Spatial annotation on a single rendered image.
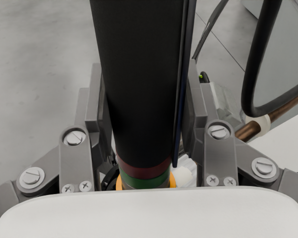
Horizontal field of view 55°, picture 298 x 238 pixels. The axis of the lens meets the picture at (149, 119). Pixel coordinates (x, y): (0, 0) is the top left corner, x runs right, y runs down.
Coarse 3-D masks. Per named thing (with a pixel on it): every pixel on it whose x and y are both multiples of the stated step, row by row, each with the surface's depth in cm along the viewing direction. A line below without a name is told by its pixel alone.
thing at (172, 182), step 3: (171, 174) 21; (120, 177) 21; (171, 177) 21; (117, 180) 21; (120, 180) 21; (171, 180) 21; (174, 180) 21; (117, 183) 21; (120, 183) 20; (171, 183) 20; (174, 183) 21; (117, 186) 20; (120, 186) 20; (171, 186) 20; (174, 186) 20; (117, 189) 20; (120, 189) 20
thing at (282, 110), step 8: (288, 104) 29; (296, 104) 30; (272, 112) 29; (280, 112) 29; (272, 120) 28; (240, 128) 28; (248, 128) 27; (256, 128) 27; (240, 136) 27; (248, 136) 27
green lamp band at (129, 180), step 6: (120, 168) 17; (168, 168) 17; (126, 174) 17; (162, 174) 17; (168, 174) 18; (126, 180) 18; (132, 180) 17; (138, 180) 17; (144, 180) 17; (150, 180) 17; (156, 180) 17; (162, 180) 18; (132, 186) 18; (138, 186) 17; (144, 186) 17; (150, 186) 17; (156, 186) 18
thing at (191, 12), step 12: (192, 0) 10; (192, 12) 10; (192, 24) 10; (192, 36) 11; (180, 48) 12; (180, 60) 12; (180, 72) 12; (180, 84) 13; (180, 96) 13; (180, 108) 14; (180, 120) 14; (180, 132) 15
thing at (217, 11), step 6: (222, 0) 43; (222, 6) 41; (216, 12) 43; (210, 18) 47; (216, 18) 41; (210, 24) 42; (204, 30) 48; (210, 30) 41; (204, 36) 42; (198, 48) 43; (198, 54) 43
